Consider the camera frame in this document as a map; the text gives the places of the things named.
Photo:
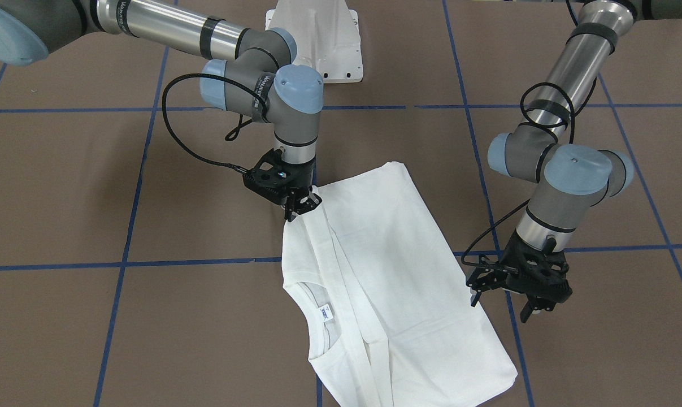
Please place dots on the white long-sleeve printed t-shirt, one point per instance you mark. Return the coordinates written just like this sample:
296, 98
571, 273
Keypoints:
388, 312

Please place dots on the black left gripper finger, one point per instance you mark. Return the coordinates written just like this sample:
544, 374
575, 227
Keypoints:
534, 305
476, 294

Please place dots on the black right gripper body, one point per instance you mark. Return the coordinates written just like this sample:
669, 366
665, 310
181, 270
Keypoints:
303, 180

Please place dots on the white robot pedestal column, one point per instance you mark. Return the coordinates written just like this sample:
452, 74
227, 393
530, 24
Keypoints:
327, 36

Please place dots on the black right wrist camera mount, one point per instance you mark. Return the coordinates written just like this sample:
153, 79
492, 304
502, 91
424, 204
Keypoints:
269, 177

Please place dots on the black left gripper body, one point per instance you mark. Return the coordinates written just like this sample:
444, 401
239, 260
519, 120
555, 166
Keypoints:
483, 278

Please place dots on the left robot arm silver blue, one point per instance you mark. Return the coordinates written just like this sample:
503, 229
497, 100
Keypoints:
570, 178

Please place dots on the brown paper table mat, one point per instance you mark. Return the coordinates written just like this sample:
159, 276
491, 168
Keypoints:
133, 274

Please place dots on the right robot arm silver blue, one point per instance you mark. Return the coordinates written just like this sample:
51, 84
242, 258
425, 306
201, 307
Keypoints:
248, 72

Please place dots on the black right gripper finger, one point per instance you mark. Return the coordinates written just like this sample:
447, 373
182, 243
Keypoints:
307, 203
290, 209

